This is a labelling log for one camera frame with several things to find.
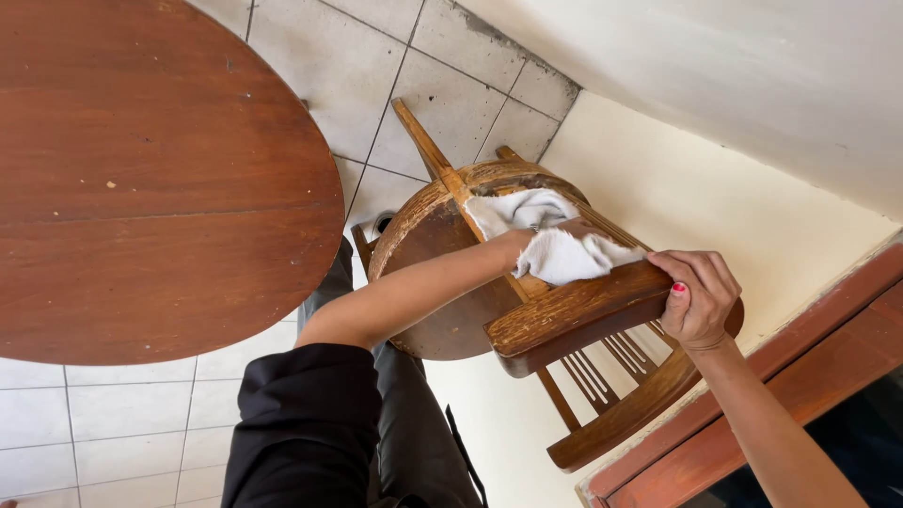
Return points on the round brown wooden table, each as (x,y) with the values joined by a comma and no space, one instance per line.
(155,183)

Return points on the brown wooden window frame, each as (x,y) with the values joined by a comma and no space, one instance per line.
(790,395)

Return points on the worn wooden chair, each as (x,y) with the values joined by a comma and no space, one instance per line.
(437,240)

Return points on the person's right hand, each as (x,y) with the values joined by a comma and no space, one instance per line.
(705,303)

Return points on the round floor drain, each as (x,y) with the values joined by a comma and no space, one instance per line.
(383,222)

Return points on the person's dark grey trousers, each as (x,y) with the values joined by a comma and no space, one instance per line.
(416,430)

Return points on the white cleaning cloth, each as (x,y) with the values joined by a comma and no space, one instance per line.
(564,257)

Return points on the person's left hand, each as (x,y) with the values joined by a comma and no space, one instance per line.
(513,248)

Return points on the person's black sleeve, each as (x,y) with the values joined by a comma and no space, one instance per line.
(303,430)

